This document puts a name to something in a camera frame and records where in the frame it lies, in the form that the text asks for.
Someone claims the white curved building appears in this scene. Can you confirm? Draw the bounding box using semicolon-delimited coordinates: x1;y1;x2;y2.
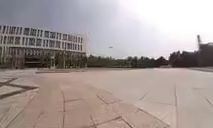
0;23;88;70

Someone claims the pale paved plaza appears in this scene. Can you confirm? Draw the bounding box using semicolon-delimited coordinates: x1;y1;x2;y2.
0;67;213;128

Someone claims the dark building with crane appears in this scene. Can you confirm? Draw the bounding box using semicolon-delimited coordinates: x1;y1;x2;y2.
168;34;213;68

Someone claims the raised planted bed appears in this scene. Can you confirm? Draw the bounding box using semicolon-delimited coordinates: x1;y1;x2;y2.
35;68;88;74

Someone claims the row of trees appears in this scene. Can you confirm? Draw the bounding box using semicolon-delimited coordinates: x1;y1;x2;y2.
86;54;171;69

